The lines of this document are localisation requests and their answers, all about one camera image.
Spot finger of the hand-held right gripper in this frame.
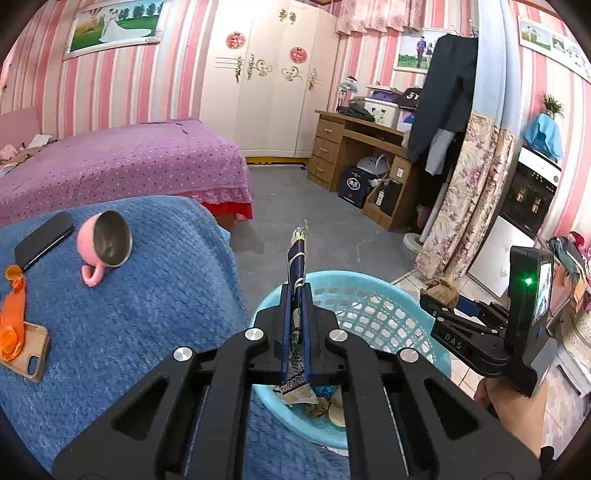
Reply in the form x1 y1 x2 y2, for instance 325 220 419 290
419 293 509 334
455 298 511 326

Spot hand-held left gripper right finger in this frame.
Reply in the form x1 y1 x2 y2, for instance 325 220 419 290
300 282 542 480

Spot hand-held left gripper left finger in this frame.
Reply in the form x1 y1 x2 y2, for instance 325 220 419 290
52 284 296 480

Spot brown cardboard scrap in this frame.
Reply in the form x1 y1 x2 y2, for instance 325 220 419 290
426 278 460 308

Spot light blue plastic basket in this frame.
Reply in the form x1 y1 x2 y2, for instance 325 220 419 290
249 271 452 450

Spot blue patterned wrapper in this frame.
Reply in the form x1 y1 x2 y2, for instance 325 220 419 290
274 220 319 407

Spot person's right hand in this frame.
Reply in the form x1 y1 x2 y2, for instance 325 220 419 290
474 375 550 460

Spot white woven basket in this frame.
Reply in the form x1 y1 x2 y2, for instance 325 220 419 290
556 314 591 398

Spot white water dispenser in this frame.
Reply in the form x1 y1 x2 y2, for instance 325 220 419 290
466 147 561 298

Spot white fan stand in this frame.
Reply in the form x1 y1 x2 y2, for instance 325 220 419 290
403 182 451 253

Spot crumpled brown paper wad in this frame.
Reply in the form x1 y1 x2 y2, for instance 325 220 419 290
307 397 340 421

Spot colourful clothes pile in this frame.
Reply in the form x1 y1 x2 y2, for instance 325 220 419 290
547 231 591 315

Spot floral curtain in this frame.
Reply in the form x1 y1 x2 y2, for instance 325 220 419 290
414 112 515 282

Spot black flat box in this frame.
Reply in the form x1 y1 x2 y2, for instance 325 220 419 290
376 179 402 217

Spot black cardboard box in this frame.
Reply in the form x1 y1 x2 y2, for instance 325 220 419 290
337 166 375 209

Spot blue knitted blanket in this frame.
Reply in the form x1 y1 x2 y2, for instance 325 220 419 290
0 196 352 480

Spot grey hanging garment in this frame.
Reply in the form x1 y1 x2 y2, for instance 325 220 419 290
425 129 455 176

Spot white round appliance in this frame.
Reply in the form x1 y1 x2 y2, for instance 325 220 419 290
358 154 393 178

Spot wooden desk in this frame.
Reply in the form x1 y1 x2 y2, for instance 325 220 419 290
307 110 421 232

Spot blue cloth cover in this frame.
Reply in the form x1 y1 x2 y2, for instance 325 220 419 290
524 113 564 162

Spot white storage box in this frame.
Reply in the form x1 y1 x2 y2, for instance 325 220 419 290
362 98 402 129

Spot dark clothes on desk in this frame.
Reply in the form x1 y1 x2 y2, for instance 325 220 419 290
339 99 377 121

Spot black hanging coat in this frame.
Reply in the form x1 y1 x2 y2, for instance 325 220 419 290
407 33 478 162

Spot green potted plant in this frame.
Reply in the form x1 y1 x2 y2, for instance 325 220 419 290
542 93 565 118

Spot pink cup with metal inside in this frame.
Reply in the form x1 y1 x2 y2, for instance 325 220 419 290
77 210 133 288

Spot white wardrobe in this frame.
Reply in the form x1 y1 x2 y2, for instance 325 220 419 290
201 0 340 160

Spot bed with purple dotted cover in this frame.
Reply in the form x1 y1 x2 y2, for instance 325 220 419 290
0 117 254 229

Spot table lamp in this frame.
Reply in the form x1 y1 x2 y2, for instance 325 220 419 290
337 76 358 114

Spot tan phone case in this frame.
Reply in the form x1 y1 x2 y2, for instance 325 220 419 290
0 320 51 383

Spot black smartphone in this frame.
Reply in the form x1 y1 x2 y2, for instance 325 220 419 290
14 211 75 272

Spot pink curtain valance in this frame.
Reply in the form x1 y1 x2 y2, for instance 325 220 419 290
335 0 426 35

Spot pink and white clothes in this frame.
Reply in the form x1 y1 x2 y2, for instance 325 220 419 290
0 134 54 167

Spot pink headboard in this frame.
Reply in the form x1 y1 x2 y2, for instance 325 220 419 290
0 107 42 148

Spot framed wedding photo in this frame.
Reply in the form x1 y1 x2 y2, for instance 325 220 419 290
63 0 167 61

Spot small wall photo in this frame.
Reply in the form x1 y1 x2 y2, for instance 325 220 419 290
393 28 455 75

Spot wall photo strip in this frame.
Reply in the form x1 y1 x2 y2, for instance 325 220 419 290
517 16 591 83

